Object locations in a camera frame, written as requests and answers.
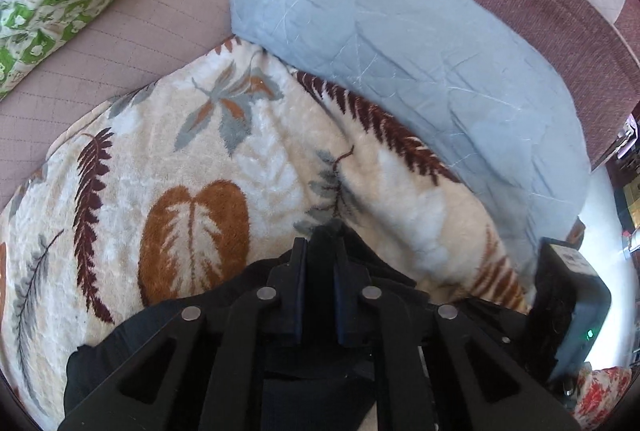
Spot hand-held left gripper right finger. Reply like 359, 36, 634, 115
334, 238, 581, 431

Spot red floral cloth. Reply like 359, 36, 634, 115
571, 365, 634, 423

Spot cluttered shelf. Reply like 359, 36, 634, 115
605, 108, 640, 262

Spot leaf print plush blanket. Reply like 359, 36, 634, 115
0, 36, 533, 419

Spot light blue pillow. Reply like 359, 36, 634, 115
229, 0, 593, 282

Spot black pants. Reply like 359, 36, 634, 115
64, 218, 576, 431

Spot brown cloth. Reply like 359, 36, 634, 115
567, 217, 587, 249

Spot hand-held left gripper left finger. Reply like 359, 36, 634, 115
60, 237, 308, 431

